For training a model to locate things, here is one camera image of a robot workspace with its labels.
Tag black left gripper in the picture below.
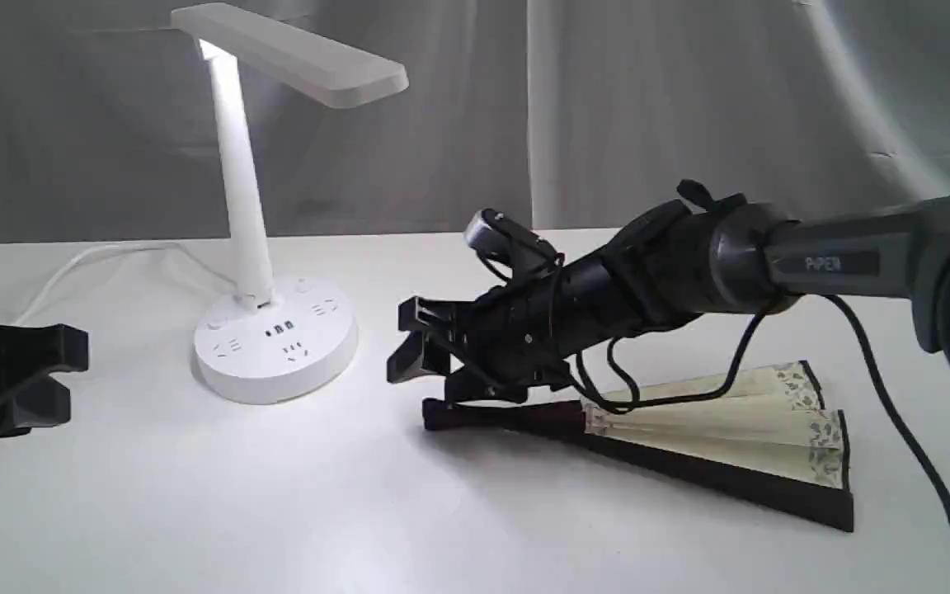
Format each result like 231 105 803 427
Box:
0 323 90 440

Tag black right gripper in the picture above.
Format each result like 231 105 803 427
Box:
386 247 674 389

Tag paper folding fan dark ribs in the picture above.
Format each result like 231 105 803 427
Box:
421 361 855 533

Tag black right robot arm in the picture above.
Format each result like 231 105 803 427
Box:
386 179 950 403

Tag white desk lamp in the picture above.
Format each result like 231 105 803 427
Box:
170 2 410 405

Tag grey backdrop curtain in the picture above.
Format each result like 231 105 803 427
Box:
0 1 950 242

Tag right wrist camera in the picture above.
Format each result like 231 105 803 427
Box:
463 208 558 281

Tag white power cable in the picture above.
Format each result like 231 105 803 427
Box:
9 241 237 327

